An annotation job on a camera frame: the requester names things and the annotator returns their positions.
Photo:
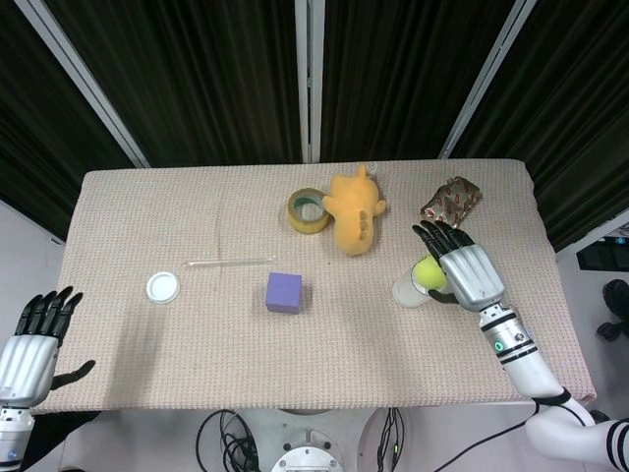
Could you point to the purple foam cube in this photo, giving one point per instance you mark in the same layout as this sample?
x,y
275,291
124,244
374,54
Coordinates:
x,y
282,295

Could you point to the black curtain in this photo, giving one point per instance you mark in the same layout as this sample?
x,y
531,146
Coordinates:
x,y
196,74

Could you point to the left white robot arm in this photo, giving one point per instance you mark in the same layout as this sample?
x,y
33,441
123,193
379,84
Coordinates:
x,y
12,432

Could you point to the white grey robot base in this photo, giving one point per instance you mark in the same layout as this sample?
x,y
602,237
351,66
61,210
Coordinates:
x,y
304,459

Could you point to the yellow tennis ball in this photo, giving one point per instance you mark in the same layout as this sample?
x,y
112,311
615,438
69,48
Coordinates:
x,y
427,273

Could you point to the black chair base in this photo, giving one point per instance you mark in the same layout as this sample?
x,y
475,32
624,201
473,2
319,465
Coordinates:
x,y
616,305

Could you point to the yellow packing tape roll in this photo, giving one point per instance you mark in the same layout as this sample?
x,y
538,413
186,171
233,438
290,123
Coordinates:
x,y
307,224

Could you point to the orange plush dinosaur toy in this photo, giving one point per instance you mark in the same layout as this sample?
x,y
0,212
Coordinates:
x,y
351,221

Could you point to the dark screen device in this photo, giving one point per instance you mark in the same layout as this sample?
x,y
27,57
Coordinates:
x,y
604,253

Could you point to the transparent plastic cup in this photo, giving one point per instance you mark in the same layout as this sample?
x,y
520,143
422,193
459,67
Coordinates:
x,y
410,276

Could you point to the brown foil snack packet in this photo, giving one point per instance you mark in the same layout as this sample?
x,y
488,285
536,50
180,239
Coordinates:
x,y
452,201

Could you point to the white metal frame pole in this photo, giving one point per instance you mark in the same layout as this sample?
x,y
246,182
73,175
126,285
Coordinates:
x,y
491,74
78,78
309,74

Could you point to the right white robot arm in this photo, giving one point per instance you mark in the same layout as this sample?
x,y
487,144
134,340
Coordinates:
x,y
531,373

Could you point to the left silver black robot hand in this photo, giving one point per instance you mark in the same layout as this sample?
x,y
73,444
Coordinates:
x,y
27,359

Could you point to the clear glass tube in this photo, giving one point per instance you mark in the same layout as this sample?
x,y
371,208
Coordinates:
x,y
231,261

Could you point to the beige woven tablecloth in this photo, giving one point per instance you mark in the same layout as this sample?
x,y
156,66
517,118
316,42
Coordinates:
x,y
344,344

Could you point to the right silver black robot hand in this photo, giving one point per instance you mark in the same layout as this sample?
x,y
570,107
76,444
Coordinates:
x,y
472,275

